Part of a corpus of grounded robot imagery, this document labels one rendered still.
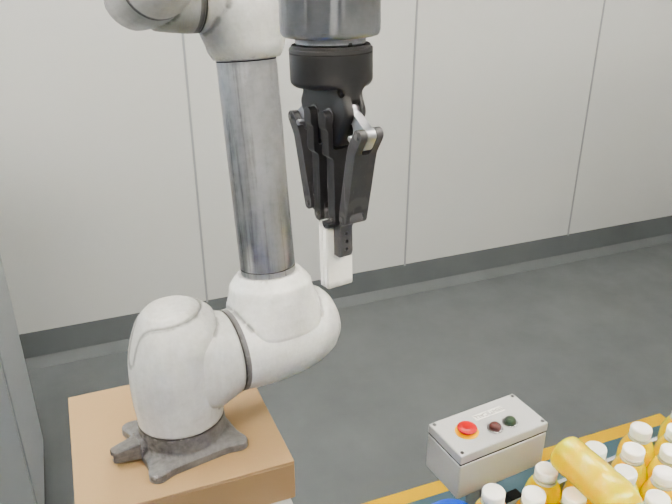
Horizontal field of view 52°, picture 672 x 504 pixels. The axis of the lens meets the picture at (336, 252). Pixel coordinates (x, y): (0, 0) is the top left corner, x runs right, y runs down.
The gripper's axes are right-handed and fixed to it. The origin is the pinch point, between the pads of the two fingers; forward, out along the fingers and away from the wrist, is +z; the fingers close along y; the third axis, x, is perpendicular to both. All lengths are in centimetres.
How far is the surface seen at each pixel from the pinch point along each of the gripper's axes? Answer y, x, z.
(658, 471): -2, -63, 56
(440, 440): 23, -36, 53
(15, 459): 149, 26, 113
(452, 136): 226, -220, 61
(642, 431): 6, -70, 55
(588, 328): 147, -249, 154
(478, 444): 18, -40, 53
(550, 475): 7, -47, 55
